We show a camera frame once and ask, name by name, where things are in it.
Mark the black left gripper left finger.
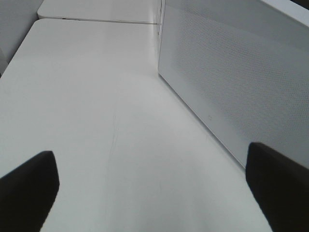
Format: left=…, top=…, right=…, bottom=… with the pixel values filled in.
left=0, top=151, right=60, bottom=232

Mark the white microwave door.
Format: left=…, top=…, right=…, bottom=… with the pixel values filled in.
left=158, top=0, right=309, bottom=166

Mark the white microwave oven body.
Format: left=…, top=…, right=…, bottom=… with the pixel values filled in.
left=262, top=0, right=309, bottom=27

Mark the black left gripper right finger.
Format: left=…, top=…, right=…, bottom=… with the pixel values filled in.
left=245, top=143, right=309, bottom=232

